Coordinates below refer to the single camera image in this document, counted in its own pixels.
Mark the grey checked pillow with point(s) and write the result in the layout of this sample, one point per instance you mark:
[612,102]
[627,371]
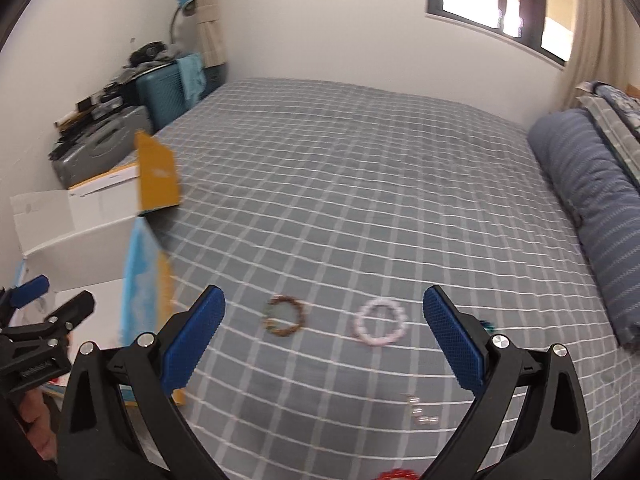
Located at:
[619,138]

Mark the grey checked bed sheet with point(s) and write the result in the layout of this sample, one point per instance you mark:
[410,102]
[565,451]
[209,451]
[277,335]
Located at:
[323,211]

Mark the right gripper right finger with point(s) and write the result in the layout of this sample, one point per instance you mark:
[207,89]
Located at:
[551,438]

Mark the white pearl earring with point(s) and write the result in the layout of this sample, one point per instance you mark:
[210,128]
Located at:
[421,413]

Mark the light blue cloth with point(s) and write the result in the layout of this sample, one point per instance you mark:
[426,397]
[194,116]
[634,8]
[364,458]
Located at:
[192,78]

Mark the blue desk lamp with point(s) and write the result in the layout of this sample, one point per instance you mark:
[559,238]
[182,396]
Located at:
[184,8]

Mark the beige curtain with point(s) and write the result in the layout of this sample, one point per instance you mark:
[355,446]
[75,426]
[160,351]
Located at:
[605,48]

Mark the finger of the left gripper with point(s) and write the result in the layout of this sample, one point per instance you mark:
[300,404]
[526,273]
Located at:
[28,292]
[71,314]

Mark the dark patterned pillow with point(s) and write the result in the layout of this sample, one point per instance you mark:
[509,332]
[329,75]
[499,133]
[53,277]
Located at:
[627,107]

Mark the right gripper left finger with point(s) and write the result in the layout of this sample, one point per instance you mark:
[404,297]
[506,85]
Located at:
[96,438]

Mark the person's left hand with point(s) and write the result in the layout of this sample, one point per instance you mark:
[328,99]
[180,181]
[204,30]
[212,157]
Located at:
[37,416]

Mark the blue and yellow gift box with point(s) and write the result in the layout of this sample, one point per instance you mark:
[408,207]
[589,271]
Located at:
[95,237]

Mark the blue striped rolled duvet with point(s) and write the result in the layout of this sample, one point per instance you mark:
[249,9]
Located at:
[603,202]

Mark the grey hard case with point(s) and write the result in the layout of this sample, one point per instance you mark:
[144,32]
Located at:
[98,147]

